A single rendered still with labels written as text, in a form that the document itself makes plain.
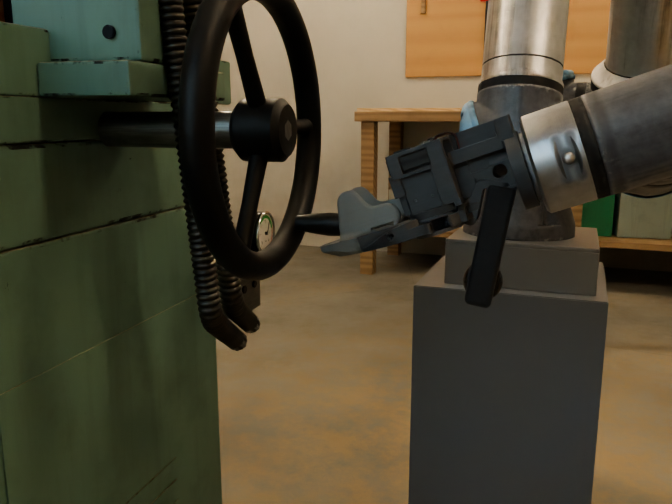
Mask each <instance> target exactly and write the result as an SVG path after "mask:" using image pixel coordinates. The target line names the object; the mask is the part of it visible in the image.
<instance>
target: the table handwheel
mask: <svg viewBox="0 0 672 504"><path fill-rule="evenodd" d="M248 1H250V0H202V2H201V4H200V6H199V8H198V10H197V12H196V15H195V17H194V20H193V22H192V25H191V28H190V31H189V34H188V38H187V42H186V46H185V50H184V55H183V61H182V67H181V74H180V83H179V96H178V138H179V151H180V160H181V167H182V174H183V179H184V184H185V189H186V193H187V197H188V201H189V205H190V208H191V211H192V214H193V217H194V220H195V223H196V225H197V228H198V230H199V232H200V234H201V236H202V238H203V240H204V242H205V244H206V246H207V248H208V249H209V251H210V252H211V254H212V255H213V257H214V258H215V259H216V260H217V262H218V263H219V264H220V265H221V266H222V267H223V268H225V269H226V270H227V271H228V272H230V273H231V274H233V275H234V276H236V277H239V278H241V279H244V280H249V281H259V280H264V279H267V278H269V277H272V276H273V275H275V274H277V273H278V272H279V271H280V270H282V269H283V268H284V267H285V266H286V265H287V264H288V262H289V261H290V260H291V258H292V257H293V255H294V254H295V252H296V250H297V249H298V247H299V245H300V243H301V241H302V239H303V236H304V234H305V232H304V231H298V230H296V229H295V218H296V216H297V215H305V214H311V212H312V209H313V204H314V200H315V195H316V189H317V183H318V176H319V167H320V154H321V105H320V93H319V84H318V76H317V70H316V64H315V59H314V54H313V49H312V45H311V41H310V38H309V34H308V31H307V28H306V25H305V22H304V20H303V17H302V15H301V13H300V10H299V8H298V6H297V4H296V2H295V1H294V0H255V1H257V2H259V3H261V4H262V5H263V6H264V7H265V9H266V10H267V11H268V12H269V14H270V15H271V17H272V18H273V20H274V22H275V24H276V26H277V28H278V30H279V32H280V35H281V37H282V40H283V43H284V46H285V49H286V52H287V56H288V60H289V64H290V68H291V73H292V79H293V85H294V92H295V101H296V114H297V119H296V117H295V113H294V110H293V108H292V107H291V106H290V105H289V103H288V102H287V101H286V100H285V99H283V98H265V95H264V91H263V88H262V84H261V81H260V77H259V74H258V70H257V66H256V63H255V59H254V56H253V51H252V47H251V43H250V38H249V34H248V30H247V26H246V21H245V17H244V13H243V8H242V6H243V5H244V4H245V3H246V2H248ZM228 32H229V36H230V39H231V42H232V46H233V49H234V53H235V56H236V60H237V64H238V68H239V72H240V76H241V81H242V85H243V89H244V93H245V97H246V98H244V99H241V100H240V101H239V102H238V103H237V105H236V106H235V107H234V109H233V111H215V100H216V88H217V79H218V72H219V65H220V60H221V55H222V51H223V47H224V43H225V40H226V37H227V34H228ZM171 112H172V111H133V112H104V113H103V114H102V115H101V116H100V118H99V121H98V134H99V137H100V140H101V141H102V143H103V144H104V145H105V146H107V147H153V148H176V146H177V144H178V143H176V142H175V139H176V136H175V134H174V132H175V131H176V129H174V127H173V125H174V124H175V122H173V120H172V119H173V117H174V115H172V113H171ZM296 139H297V150H296V163H295V171H294V178H293V184H292V189H291V194H290V198H289V202H288V206H287V209H286V212H285V215H284V218H283V220H282V223H281V225H280V227H279V229H278V231H277V233H276V235H275V236H274V238H273V239H272V241H271V242H270V243H269V244H268V246H267V247H265V248H264V249H263V250H261V251H258V252H255V251H252V250H251V245H252V239H253V233H254V227H255V221H256V215H257V209H258V203H259V198H260V194H261V189H262V185H263V180H264V176H265V171H266V166H267V162H284V161H286V160H287V159H288V157H289V156H290V155H291V154H292V153H293V151H294V148H295V145H296ZM216 148H219V149H233V150H234V151H235V152H236V154H237V155H238V156H239V158H240V159H241V160H243V161H248V167H247V173H246V179H245V185H244V191H243V197H242V203H241V208H240V212H239V217H238V222H237V226H236V230H235V228H234V226H233V223H232V221H231V218H230V216H229V213H228V210H227V207H226V203H225V200H224V196H223V191H222V187H221V182H220V177H219V170H218V163H217V154H216Z"/></svg>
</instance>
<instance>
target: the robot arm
mask: <svg viewBox="0 0 672 504"><path fill-rule="evenodd" d="M569 1H570V0H489V1H488V11H487V22H486V32H485V42H484V53H483V63H482V74H481V79H480V81H479V83H478V93H477V101H476V102H474V101H472V100H471V101H468V102H467V103H465V104H464V105H463V107H462V110H461V115H460V116H461V121H460V128H459V132H457V133H453V132H444V133H441V134H438V135H436V136H434V138H433V137H432V138H429V139H427V141H424V142H421V143H418V144H419V145H418V146H416V147H413V148H411V147H409V148H405V149H402V150H399V151H397V152H394V154H393V155H391V156H388V157H385V160H386V165H387V168H388V171H389V174H390V176H391V177H390V178H388V179H389V182H390V185H391V188H392V191H393V194H394V197H395V198H394V199H390V200H386V201H379V200H377V199H376V198H375V197H374V196H373V195H372V194H371V193H370V192H369V191H368V190H367V189H366V188H364V187H355V188H353V189H352V190H349V191H345V192H343V193H342V194H340V196H339V197H338V200H337V207H338V218H339V229H340V239H337V240H335V241H332V242H329V243H327V244H324V245H322V246H320V249H321V251H322V252H323V253H327V254H331V255H336V256H340V257H341V256H347V255H353V254H357V253H362V252H367V251H372V250H376V249H380V248H384V247H388V246H391V245H395V244H399V243H402V242H405V241H408V240H411V239H414V238H417V239H425V238H429V237H433V236H436V235H439V234H442V233H445V232H448V231H451V230H454V229H457V228H459V227H461V226H463V231H464V232H465V233H467V234H470V235H474V236H477V241H476V246H475V250H474V255H473V260H472V265H470V266H469V267H468V268H467V269H466V271H465V273H464V276H463V285H464V288H465V290H466V293H465V298H464V299H465V302H466V303H467V304H469V305H473V306H477V307H482V308H488V307H490V305H491V302H492V298H493V297H495V296H496V295H497V294H498V293H499V292H500V290H501V288H502V284H503V277H502V274H501V271H499V268H500V263H501V259H502V254H503V250H504V245H505V241H506V240H511V241H560V240H567V239H571V238H573V237H575V227H576V225H575V220H574V217H573V213H572V210H571V207H574V206H577V205H581V204H584V203H587V202H591V201H594V200H597V199H601V198H604V197H608V196H610V195H614V194H618V193H621V192H622V193H624V194H626V195H629V196H632V197H636V198H644V199H650V198H658V197H663V196H666V195H669V194H671V193H672V0H611V3H610V15H609V27H608V39H607V51H606V59H605V60H603V61H602V62H601V63H600V64H598V65H597V66H596V67H595V68H594V69H593V71H592V74H591V82H574V80H575V77H576V76H575V74H574V72H573V71H572V70H563V67H564V56H565V45H566V34H567V23H568V12H569ZM445 134H452V135H449V136H445V137H442V138H438V137H440V136H443V135H445ZM437 138H438V139H437ZM398 198H399V199H398ZM401 216H402V217H401Z"/></svg>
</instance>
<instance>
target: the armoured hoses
mask: <svg viewBox="0 0 672 504"><path fill-rule="evenodd" d="M201 2H202V0H159V4H160V8H159V10H160V12H161V15H160V18H161V20H162V22H161V27H162V28H163V29H162V35H163V39H162V40H163V43H164V45H163V49H164V50H165V52H164V57H165V58H166V60H165V62H164V63H165V64H166V65H167V67H166V69H165V70H166V71H167V72H168V74H167V76H166V77H167V79H168V80H169V82H168V83H167V85H168V86H169V87H170V89H169V90H168V92H169V93H170V94H171V96H170V98H169V99H170V100H171V101H172V103H171V105H170V106H171V107H172V108H173V110H172V112H171V113H172V115H174V117H173V119H172V120H173V122H175V124H174V125H173V127H174V129H176V131H175V132H174V134H175V136H176V139H175V142H176V143H178V144H177V146H176V149H177V150H179V138H178V96H179V83H180V74H181V67H182V61H183V55H184V50H185V46H186V42H187V38H188V34H189V31H190V28H191V25H192V22H193V20H194V17H195V15H196V12H197V10H198V8H199V6H200V4H201ZM182 4H183V6H182ZM183 12H184V14H183ZM183 20H185V21H183ZM185 35H186V36H185ZM223 150H224V149H219V148H216V154H217V163H218V170H219V177H220V182H221V187H222V191H223V196H224V200H225V203H226V207H227V210H228V213H229V216H230V218H231V220H232V218H233V217H232V215H231V213H232V210H231V209H230V207H231V204H230V203H229V201H230V198H229V197H228V195H229V191H228V190H227V189H228V188H229V186H228V185H227V184H226V183H227V182H228V180H227V179H226V178H225V177H226V176H227V174H226V172H225V170H226V167H225V166H224V164H225V161H224V160H223V158H224V156H225V155H224V154H223V153H222V152H223ZM178 162H179V163H180V166H179V169H180V170H181V172H180V176H181V177H182V179H181V181H180V182H181V183H182V184H183V185H182V187H181V189H182V190H183V191H184V192H183V194H182V195H183V197H185V198H184V200H183V202H184V203H185V204H186V205H185V206H184V209H185V210H186V213H185V216H186V217H187V219H186V222H187V223H188V225H187V229H188V230H189V231H188V236H189V237H190V238H189V239H188V241H189V242H190V243H191V244H190V246H189V248H190V249H191V252H190V254H191V255H192V258H191V261H192V262H193V264H192V267H193V268H194V270H193V274H194V275H195V276H194V280H195V281H196V282H195V283H194V285H195V287H197V288H196V289H195V292H196V293H197V295H196V298H197V299H198V301H197V305H198V311H199V317H200V320H201V323H202V326H203V327H204V329H205V330H206V331H207V332H208V333H209V334H211V335H212V336H214V337H215V338H216V339H218V340H219V341H221V342H222V343H223V344H225V345H226V346H228V347H229V348H230V349H232V350H235V351H239V350H242V349H243V348H244V347H246V344H247V336H246V335H245V334H244V333H243V332H242V331H241V330H240V329H239V328H237V327H236V326H235V325H234V324H233V323H232V322H231V321H230V320H229V319H228V318H227V317H226V316H225V315H224V313H223V309H224V312H225V314H226V315H227V316H228V317H229V318H230V319H231V320H232V321H233V322H234V323H235V324H237V325H238V326H239V327H240V328H241V329H243V330H244V331H245V332H246V333H250V334H251V333H254V332H256V331H257V330H258V329H259V327H260V319H259V318H258V317H257V316H256V315H255V314H254V313H253V311H252V310H251V309H250V308H249V307H248V306H247V305H246V303H245V301H244V298H243V295H242V294H243V292H242V290H241V289H242V286H241V285H240V284H241V280H240V279H239V277H236V276H234V275H233V274H231V273H230V272H228V271H227V270H226V269H225V268H223V267H222V266H221V265H220V264H219V263H218V262H217V260H214V259H215V258H214V257H213V255H212V254H211V252H210V251H209V249H208V248H207V246H206V244H205V242H204V240H203V238H202V236H201V234H200V232H199V230H198V228H197V225H196V223H195V220H194V217H193V214H192V211H191V208H190V205H189V201H188V197H187V193H186V189H185V184H184V179H183V174H182V167H181V160H180V158H179V159H178ZM216 264H217V266H215V265H216ZM217 270H218V271H217ZM216 271H217V273H216ZM218 275H219V276H218ZM217 277H218V279H217ZM219 281H220V282H219ZM218 283H219V286H220V287H219V286H218V285H217V284H218ZM218 290H219V291H220V292H219V291H218ZM220 293H221V294H220ZM219 296H220V297H221V298H220V297H219ZM220 302H222V304H221V303H220ZM222 306H223V309H222Z"/></svg>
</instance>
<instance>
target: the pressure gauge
mask: <svg viewBox="0 0 672 504"><path fill-rule="evenodd" d="M269 220H270V223H269ZM268 225H269V229H268ZM267 230H268V235H265V231H266V232H267ZM274 236H275V223H274V219H273V216H272V214H271V213H270V212H268V211H265V212H260V211H257V215H256V221H255V227H254V233H253V239H252V245H251V250H252V251H255V252H258V251H261V250H263V249H264V248H265V247H267V246H268V244H269V243H270V242H271V241H272V239H273V238H274Z"/></svg>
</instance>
